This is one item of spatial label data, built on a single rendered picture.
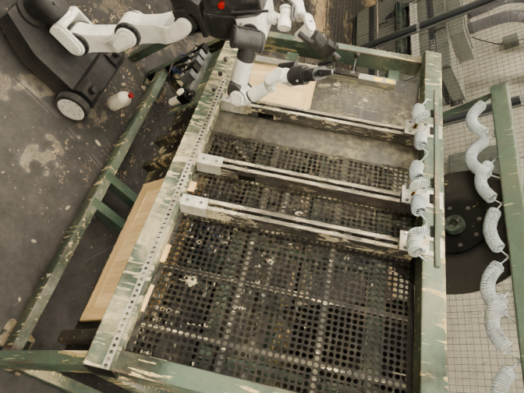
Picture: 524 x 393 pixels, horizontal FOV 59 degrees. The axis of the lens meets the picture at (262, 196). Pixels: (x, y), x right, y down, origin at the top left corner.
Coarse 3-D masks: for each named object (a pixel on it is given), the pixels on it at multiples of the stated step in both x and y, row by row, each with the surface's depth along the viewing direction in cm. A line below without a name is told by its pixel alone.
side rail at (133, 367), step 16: (128, 352) 172; (128, 368) 169; (144, 368) 169; (160, 368) 169; (176, 368) 170; (192, 368) 170; (144, 384) 175; (160, 384) 176; (176, 384) 166; (192, 384) 166; (208, 384) 167; (224, 384) 167; (240, 384) 167; (256, 384) 167
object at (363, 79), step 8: (256, 56) 280; (264, 64) 279; (272, 64) 278; (304, 64) 278; (344, 80) 276; (352, 80) 275; (360, 80) 274; (368, 80) 272; (376, 80) 272; (384, 80) 272; (392, 88) 273
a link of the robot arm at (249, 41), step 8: (240, 32) 207; (248, 32) 208; (256, 32) 210; (240, 40) 207; (248, 40) 208; (256, 40) 209; (240, 48) 211; (248, 48) 211; (256, 48) 211; (240, 56) 214; (248, 56) 213
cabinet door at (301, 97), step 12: (252, 72) 275; (264, 72) 276; (252, 84) 269; (276, 84) 270; (312, 84) 271; (264, 96) 263; (276, 96) 264; (288, 96) 264; (300, 96) 265; (312, 96) 265
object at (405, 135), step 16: (224, 96) 253; (240, 112) 255; (256, 112) 253; (272, 112) 250; (288, 112) 248; (304, 112) 250; (320, 112) 249; (432, 112) 229; (320, 128) 252; (336, 128) 249; (352, 128) 246; (368, 128) 244; (384, 128) 247; (400, 128) 245; (416, 128) 240
